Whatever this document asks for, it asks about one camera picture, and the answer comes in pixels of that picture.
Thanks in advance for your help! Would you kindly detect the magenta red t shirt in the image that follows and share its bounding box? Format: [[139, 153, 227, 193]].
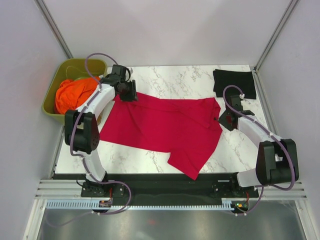
[[100, 93, 223, 180]]

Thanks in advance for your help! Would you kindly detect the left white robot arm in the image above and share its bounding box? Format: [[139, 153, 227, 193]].
[[64, 64, 138, 197]]

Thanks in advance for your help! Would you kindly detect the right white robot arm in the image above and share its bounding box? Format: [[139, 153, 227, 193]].
[[218, 95, 299, 197]]

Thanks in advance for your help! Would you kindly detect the folded black t shirt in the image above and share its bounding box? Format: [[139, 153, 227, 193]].
[[212, 69, 257, 100]]

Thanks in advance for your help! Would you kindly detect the olive green plastic bin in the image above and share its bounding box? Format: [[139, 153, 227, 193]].
[[42, 58, 108, 126]]

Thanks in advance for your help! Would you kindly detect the orange t shirt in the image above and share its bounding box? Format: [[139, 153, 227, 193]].
[[54, 76, 100, 115]]

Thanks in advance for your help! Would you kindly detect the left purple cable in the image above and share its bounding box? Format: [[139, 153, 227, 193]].
[[69, 52, 133, 216]]

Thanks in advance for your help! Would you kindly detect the left aluminium frame post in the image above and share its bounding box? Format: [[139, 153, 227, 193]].
[[34, 0, 73, 59]]

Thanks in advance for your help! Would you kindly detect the aluminium frame post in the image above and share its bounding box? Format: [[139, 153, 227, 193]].
[[253, 0, 300, 72], [34, 0, 73, 59]]

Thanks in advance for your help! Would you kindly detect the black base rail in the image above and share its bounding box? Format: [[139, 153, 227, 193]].
[[53, 173, 259, 205]]

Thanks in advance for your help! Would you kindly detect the right aluminium frame post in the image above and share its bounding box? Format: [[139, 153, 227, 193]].
[[253, 0, 300, 72]]

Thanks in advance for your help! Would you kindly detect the white slotted cable duct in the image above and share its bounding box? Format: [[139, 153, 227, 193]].
[[45, 199, 249, 211]]

